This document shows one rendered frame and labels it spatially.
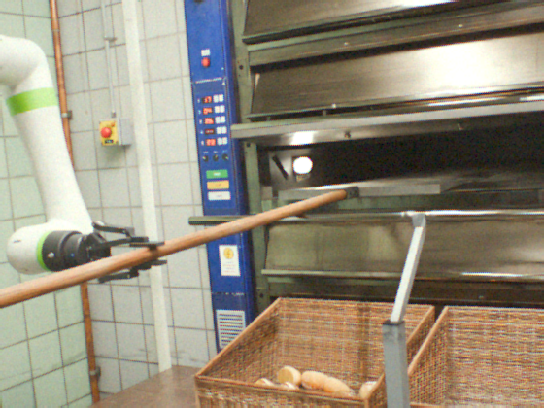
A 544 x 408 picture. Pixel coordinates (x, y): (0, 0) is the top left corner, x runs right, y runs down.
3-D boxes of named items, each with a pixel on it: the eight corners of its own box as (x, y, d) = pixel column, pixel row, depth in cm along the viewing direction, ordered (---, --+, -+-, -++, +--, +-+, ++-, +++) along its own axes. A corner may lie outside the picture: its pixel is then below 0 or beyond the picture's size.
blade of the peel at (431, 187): (439, 192, 216) (439, 184, 215) (278, 199, 244) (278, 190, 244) (472, 179, 246) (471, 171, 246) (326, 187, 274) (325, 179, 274)
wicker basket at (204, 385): (285, 375, 249) (278, 295, 247) (443, 394, 217) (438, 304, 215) (194, 427, 209) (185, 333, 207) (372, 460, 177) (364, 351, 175)
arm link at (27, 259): (0, 280, 163) (-9, 232, 161) (43, 265, 173) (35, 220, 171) (43, 283, 155) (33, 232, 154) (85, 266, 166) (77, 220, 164)
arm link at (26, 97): (-25, 44, 166) (21, 27, 164) (2, 50, 179) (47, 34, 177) (-2, 119, 167) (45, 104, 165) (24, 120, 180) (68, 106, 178)
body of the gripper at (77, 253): (86, 229, 159) (118, 229, 154) (90, 267, 160) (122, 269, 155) (60, 234, 152) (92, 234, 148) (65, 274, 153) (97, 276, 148)
